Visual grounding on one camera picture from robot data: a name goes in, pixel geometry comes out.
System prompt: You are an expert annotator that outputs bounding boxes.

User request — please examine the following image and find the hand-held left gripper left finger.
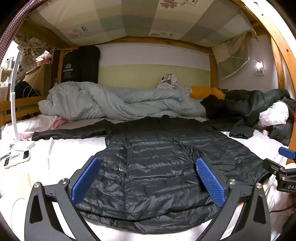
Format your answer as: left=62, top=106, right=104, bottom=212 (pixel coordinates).
left=24, top=156, right=102, bottom=241

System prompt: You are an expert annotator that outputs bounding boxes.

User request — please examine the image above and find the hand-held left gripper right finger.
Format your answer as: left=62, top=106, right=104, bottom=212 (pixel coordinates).
left=195, top=158, right=271, bottom=241

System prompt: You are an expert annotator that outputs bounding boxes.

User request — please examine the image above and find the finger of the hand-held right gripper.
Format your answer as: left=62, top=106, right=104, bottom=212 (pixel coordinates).
left=262, top=146, right=296, bottom=179

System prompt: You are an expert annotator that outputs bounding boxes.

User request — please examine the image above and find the black puffer jacket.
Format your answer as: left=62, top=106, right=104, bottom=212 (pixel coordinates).
left=32, top=115, right=270, bottom=234

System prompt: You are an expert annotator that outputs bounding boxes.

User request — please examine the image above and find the white plastic bag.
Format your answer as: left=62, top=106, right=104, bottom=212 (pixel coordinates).
left=259, top=101, right=289, bottom=128

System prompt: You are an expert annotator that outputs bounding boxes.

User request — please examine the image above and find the pink cloth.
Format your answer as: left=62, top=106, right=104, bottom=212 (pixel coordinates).
left=17, top=116, right=70, bottom=141

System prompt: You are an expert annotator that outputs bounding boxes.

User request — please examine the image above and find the dark grey coat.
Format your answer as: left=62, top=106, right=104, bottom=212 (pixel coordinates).
left=200, top=88, right=296, bottom=139

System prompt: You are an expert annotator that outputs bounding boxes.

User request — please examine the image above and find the phone in white case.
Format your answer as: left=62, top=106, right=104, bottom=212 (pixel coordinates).
left=4, top=150, right=31, bottom=169

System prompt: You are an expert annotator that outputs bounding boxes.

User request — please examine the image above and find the light grey duvet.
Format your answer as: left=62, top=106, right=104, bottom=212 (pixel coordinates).
left=38, top=82, right=207, bottom=121

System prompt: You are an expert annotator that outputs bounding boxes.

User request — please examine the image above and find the yellow pillow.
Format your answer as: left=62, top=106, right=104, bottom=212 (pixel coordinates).
left=190, top=86, right=226, bottom=100

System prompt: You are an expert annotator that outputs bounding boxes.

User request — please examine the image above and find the white desk lamp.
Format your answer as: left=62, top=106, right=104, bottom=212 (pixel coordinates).
left=9, top=51, right=36, bottom=153

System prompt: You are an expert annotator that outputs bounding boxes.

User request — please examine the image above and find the crumpled pale garment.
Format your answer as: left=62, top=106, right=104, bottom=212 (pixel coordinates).
left=157, top=73, right=192, bottom=92

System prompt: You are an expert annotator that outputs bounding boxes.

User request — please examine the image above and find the black hanging garment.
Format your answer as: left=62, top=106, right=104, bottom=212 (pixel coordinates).
left=62, top=46, right=101, bottom=83

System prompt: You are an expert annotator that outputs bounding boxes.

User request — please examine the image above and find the patterned hanging cloth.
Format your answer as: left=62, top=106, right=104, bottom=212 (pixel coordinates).
left=15, top=32, right=55, bottom=77

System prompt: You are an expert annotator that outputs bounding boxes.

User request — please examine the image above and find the purple checkered curtain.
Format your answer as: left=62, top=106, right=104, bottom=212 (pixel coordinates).
left=0, top=0, right=35, bottom=63

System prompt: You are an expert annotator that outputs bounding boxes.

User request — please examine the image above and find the checkered canopy sheet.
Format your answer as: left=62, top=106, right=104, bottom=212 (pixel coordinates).
left=26, top=0, right=258, bottom=79

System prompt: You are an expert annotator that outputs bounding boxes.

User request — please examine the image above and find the wooden bed frame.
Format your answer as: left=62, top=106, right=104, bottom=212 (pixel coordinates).
left=0, top=0, right=296, bottom=167

